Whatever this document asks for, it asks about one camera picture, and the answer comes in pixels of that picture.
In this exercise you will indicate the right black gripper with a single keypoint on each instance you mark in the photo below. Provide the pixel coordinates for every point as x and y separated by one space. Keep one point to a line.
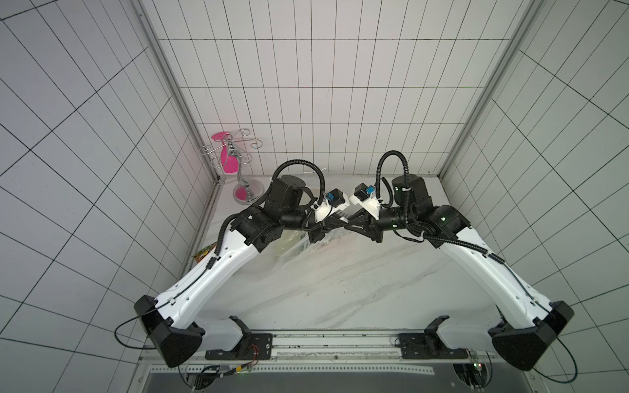
372 228

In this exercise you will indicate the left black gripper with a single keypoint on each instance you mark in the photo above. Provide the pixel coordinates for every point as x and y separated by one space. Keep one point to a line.
324 228

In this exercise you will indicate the clear plastic vacuum bag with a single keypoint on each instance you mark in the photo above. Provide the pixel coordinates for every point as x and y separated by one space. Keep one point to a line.
318 238

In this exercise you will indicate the light green towel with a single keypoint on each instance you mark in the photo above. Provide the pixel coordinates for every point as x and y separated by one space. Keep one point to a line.
292 242

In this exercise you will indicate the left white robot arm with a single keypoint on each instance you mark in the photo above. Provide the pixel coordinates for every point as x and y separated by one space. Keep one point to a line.
173 321

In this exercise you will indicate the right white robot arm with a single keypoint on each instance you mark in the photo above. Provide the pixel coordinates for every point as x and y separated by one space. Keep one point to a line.
525 322

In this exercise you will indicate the chrome cup holder stand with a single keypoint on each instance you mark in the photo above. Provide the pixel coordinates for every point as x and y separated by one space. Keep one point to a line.
246 191

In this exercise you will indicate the pink plastic cup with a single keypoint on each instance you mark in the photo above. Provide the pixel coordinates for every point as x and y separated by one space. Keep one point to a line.
226 160

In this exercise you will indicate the colourful snack packet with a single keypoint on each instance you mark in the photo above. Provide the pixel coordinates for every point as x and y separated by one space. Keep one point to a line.
201 254

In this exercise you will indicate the aluminium mounting rail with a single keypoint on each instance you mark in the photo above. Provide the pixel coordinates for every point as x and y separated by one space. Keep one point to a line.
317 346

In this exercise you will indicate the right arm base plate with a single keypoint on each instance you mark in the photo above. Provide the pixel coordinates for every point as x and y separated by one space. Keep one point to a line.
422 346

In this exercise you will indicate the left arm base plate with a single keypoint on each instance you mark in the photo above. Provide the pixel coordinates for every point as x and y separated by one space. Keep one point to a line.
255 346

